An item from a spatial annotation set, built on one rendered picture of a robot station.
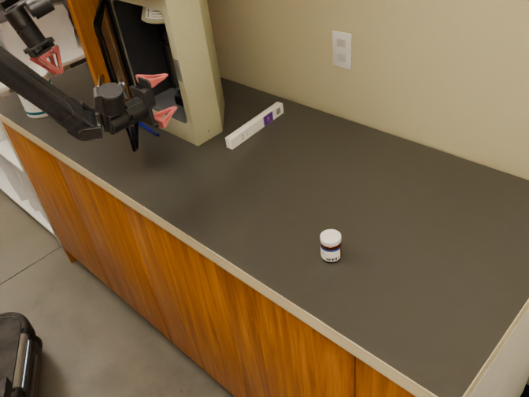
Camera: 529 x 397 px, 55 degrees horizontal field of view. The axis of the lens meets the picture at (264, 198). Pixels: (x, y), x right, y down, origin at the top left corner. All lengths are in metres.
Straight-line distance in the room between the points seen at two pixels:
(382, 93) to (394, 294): 0.72
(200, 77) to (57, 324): 1.46
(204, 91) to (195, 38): 0.17
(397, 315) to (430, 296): 0.09
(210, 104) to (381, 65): 0.54
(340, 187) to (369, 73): 0.40
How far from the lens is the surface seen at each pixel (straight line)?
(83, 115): 1.32
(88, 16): 1.79
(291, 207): 1.35
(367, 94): 1.67
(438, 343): 1.07
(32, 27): 1.63
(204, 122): 1.65
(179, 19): 1.51
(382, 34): 1.56
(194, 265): 1.48
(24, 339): 2.28
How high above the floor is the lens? 1.79
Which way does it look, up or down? 38 degrees down
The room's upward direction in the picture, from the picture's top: 8 degrees counter-clockwise
